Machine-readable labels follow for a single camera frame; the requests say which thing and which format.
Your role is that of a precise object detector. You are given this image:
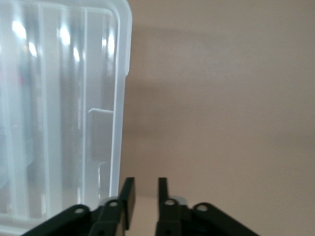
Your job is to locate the clear ribbed box lid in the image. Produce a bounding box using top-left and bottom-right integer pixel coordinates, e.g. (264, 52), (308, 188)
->
(0, 0), (133, 234)

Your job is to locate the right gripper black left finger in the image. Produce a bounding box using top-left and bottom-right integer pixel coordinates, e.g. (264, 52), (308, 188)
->
(22, 177), (137, 236)

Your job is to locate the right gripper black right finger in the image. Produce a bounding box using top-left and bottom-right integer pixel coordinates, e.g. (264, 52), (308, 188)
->
(155, 177), (259, 236)

